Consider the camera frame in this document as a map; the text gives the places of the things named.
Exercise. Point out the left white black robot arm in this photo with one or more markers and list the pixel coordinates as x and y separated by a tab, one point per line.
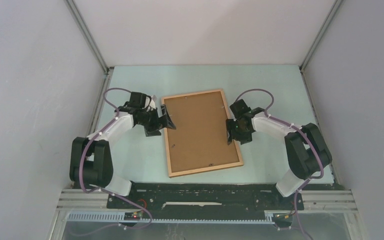
91	162

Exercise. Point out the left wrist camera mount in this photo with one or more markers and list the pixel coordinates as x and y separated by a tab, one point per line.
151	102

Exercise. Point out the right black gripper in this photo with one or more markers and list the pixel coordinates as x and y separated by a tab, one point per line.
230	124

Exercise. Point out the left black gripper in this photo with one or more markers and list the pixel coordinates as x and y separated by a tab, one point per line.
159	122

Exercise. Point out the aluminium corner post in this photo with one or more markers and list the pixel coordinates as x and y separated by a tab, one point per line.
335	8
81	24

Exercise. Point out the left aluminium corner post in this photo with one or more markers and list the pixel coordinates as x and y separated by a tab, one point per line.
81	24

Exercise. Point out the white toothed cable duct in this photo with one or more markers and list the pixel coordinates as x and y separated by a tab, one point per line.
128	217

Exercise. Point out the brown cardboard backing board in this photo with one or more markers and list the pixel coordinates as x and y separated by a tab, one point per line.
199	142

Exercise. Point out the right aluminium corner post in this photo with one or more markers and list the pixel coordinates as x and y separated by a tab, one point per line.
335	8

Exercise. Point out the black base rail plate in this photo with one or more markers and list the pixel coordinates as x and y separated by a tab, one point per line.
212	201

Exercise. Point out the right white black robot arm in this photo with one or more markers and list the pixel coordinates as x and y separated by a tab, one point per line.
306	150

